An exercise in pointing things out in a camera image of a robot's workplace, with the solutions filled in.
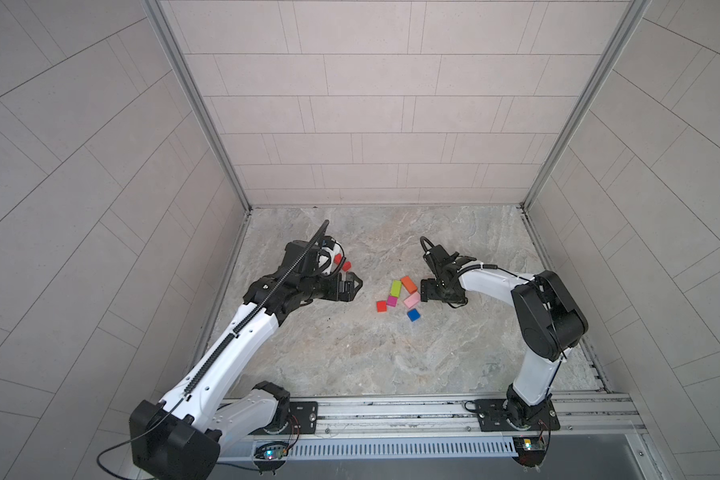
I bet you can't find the red arch wood block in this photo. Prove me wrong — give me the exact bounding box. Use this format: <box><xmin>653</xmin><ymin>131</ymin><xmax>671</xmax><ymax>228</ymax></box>
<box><xmin>334</xmin><ymin>254</ymin><xmax>352</xmax><ymax>272</ymax></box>

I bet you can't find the pink wood block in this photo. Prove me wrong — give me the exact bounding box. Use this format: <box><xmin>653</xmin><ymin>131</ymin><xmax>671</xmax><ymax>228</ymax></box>
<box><xmin>403</xmin><ymin>291</ymin><xmax>421</xmax><ymax>310</ymax></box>

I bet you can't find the lime green wood block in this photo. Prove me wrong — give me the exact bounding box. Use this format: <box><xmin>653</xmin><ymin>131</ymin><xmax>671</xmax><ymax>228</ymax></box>
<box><xmin>389</xmin><ymin>280</ymin><xmax>402</xmax><ymax>298</ymax></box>

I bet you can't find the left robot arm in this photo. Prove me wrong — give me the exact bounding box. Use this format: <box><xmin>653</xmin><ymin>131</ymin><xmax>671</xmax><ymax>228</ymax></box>
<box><xmin>129</xmin><ymin>272</ymin><xmax>363</xmax><ymax>479</ymax></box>

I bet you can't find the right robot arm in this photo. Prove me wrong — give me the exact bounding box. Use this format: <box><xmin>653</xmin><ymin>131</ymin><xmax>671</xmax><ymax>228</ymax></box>
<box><xmin>420</xmin><ymin>236</ymin><xmax>589</xmax><ymax>431</ymax></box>

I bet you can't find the orange wood block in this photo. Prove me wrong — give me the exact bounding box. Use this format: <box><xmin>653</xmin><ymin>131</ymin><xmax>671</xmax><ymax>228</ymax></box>
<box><xmin>400</xmin><ymin>276</ymin><xmax>418</xmax><ymax>294</ymax></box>

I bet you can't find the blue wood cube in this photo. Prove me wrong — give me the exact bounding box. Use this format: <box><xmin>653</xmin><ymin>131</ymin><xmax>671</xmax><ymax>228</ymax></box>
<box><xmin>407</xmin><ymin>309</ymin><xmax>421</xmax><ymax>322</ymax></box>

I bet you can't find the right circuit board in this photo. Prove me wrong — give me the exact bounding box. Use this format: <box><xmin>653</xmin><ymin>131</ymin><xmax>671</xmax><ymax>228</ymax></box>
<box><xmin>512</xmin><ymin>436</ymin><xmax>547</xmax><ymax>457</ymax></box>

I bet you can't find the circuit board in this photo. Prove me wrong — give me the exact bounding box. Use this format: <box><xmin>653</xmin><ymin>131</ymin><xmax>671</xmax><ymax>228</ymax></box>
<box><xmin>253</xmin><ymin>442</ymin><xmax>290</xmax><ymax>461</ymax></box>
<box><xmin>512</xmin><ymin>436</ymin><xmax>547</xmax><ymax>457</ymax></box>

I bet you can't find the left circuit board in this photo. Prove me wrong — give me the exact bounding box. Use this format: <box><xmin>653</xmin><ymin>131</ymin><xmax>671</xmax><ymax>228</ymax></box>
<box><xmin>253</xmin><ymin>442</ymin><xmax>290</xmax><ymax>461</ymax></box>

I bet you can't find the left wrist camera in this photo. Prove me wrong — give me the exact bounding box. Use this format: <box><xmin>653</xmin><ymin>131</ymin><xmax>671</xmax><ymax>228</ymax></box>
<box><xmin>283</xmin><ymin>236</ymin><xmax>344</xmax><ymax>276</ymax></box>

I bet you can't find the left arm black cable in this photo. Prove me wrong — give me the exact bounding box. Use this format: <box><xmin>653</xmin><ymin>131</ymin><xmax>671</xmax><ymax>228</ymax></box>
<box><xmin>95</xmin><ymin>218</ymin><xmax>332</xmax><ymax>480</ymax></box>

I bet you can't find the aluminium mounting rail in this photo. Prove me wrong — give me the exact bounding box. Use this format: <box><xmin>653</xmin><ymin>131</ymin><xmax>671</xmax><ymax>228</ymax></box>
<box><xmin>226</xmin><ymin>392</ymin><xmax>647</xmax><ymax>456</ymax></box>

